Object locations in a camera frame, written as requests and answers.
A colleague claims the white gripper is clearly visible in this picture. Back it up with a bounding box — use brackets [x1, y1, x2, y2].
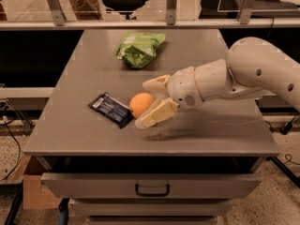
[135, 67, 203, 128]

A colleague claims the orange fruit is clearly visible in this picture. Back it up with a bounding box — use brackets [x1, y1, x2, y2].
[129, 93, 155, 118]

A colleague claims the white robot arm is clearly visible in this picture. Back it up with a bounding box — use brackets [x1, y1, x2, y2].
[135, 37, 300, 128]

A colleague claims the blue rxbar blueberry wrapper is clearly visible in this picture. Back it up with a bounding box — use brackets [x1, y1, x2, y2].
[88, 93, 133, 128]

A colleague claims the green chip bag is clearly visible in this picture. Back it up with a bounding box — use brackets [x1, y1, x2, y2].
[115, 32, 166, 69]

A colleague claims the person in tan trousers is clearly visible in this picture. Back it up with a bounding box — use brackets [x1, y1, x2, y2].
[68, 0, 101, 20]

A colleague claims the grey drawer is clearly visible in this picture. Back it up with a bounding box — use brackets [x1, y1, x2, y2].
[70, 199, 233, 217]
[42, 172, 261, 199]

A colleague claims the grey top drawer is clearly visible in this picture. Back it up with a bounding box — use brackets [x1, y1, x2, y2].
[42, 172, 261, 199]

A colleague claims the cardboard box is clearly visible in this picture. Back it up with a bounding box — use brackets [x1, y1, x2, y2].
[21, 156, 61, 210]

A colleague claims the black drawer handle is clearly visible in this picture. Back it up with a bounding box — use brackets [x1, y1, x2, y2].
[135, 184, 171, 198]

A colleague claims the metal railing frame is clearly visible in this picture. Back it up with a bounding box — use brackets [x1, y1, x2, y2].
[0, 0, 300, 30]

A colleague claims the black cable right floor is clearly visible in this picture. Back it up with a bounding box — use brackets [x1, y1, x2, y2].
[279, 112, 300, 166]

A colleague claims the black cable floor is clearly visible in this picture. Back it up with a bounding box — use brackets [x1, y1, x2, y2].
[279, 112, 300, 166]
[0, 101, 23, 183]

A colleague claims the black cable left floor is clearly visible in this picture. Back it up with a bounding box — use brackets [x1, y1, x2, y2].
[0, 101, 23, 183]

